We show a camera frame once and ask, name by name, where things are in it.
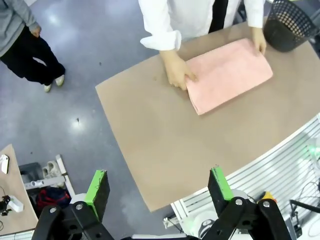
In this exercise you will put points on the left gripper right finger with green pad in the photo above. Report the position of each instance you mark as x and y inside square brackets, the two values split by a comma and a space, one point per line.
[221, 192]

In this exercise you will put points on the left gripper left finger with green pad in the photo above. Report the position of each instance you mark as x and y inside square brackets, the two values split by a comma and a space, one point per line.
[97, 197]

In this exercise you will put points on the pink towel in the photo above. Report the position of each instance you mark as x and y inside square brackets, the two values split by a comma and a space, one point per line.
[225, 75]

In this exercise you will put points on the person's right forearm white sleeve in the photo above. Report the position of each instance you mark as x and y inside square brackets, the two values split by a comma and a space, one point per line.
[160, 30]

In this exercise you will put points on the person's left forearm white sleeve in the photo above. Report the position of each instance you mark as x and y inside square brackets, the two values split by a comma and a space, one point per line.
[255, 12]

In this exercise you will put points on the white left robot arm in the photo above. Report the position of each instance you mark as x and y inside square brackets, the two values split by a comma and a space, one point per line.
[203, 221]

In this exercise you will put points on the person's right hand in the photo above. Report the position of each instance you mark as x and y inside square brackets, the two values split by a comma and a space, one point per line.
[176, 70]

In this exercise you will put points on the person's left hand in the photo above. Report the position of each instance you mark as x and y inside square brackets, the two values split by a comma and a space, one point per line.
[259, 41]

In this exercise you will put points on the grey sweater bystander hand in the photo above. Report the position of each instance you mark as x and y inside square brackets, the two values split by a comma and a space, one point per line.
[36, 31]

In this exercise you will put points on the red and blue bag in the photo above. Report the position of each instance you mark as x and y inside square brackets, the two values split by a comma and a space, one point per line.
[53, 197]

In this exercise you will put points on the yellow emergency stop box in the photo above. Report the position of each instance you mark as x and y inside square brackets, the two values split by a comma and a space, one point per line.
[268, 195]

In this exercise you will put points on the white slipper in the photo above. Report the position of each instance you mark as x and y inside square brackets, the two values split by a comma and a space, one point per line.
[46, 171]
[53, 168]

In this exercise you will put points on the black metal stand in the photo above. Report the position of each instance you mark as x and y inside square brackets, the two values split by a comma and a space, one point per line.
[303, 207]

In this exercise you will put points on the wooden side table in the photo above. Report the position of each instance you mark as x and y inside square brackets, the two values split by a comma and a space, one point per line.
[12, 190]

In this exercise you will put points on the small black gadget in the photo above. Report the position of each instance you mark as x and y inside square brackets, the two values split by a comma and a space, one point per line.
[4, 205]

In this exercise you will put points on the white handheld device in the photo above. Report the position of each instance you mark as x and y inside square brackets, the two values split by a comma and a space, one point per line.
[5, 163]

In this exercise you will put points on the bystander in grey sweater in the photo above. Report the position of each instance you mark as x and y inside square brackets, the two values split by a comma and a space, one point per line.
[22, 50]

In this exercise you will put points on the dark grey perforated basket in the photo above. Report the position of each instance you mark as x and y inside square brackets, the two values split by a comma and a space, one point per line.
[287, 30]

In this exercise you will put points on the black necktie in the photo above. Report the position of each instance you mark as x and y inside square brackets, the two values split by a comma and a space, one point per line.
[218, 15]

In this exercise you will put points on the person's torso white coat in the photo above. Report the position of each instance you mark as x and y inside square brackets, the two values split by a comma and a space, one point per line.
[192, 15]

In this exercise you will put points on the white metal table leg frame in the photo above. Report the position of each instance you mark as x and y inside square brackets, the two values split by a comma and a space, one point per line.
[60, 175]

